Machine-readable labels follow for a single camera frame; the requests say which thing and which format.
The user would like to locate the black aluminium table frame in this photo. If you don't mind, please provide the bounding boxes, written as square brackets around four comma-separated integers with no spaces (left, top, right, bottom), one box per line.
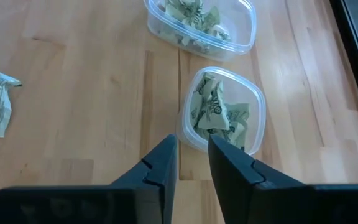
[328,0,358,147]

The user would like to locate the small clear plastic container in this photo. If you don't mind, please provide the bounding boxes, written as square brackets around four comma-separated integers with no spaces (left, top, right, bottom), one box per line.
[177,65,267,156]

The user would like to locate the large clear plastic container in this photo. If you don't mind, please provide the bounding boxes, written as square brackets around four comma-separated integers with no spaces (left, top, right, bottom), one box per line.
[143,0,258,62]

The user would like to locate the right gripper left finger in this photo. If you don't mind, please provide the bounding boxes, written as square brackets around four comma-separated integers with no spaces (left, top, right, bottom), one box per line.
[109,134,179,224]

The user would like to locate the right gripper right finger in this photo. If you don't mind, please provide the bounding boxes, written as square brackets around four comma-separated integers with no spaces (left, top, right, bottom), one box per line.
[208,134,305,224]

